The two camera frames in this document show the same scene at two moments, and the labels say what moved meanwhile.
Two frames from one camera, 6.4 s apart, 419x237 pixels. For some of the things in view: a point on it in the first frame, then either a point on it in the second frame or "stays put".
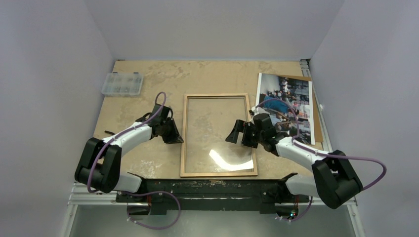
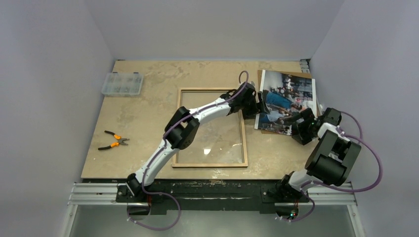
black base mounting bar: [213, 194] stays put
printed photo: [298, 92] stays put
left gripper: [175, 138] to [255, 111]
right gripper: [246, 135] to [297, 121]
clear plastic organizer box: [123, 84] stays put
